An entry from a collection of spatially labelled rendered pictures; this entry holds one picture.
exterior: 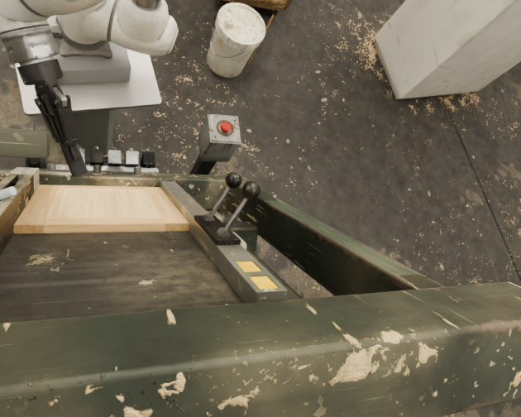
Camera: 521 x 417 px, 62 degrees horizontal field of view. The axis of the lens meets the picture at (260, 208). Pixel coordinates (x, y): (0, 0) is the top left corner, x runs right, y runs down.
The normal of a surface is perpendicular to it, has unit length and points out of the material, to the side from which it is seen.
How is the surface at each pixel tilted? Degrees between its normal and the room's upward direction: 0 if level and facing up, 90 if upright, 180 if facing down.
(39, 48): 37
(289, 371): 31
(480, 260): 0
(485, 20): 90
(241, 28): 0
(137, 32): 83
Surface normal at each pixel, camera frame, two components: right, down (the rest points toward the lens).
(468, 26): -0.89, 0.18
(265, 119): 0.35, -0.31
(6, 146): 0.36, 0.22
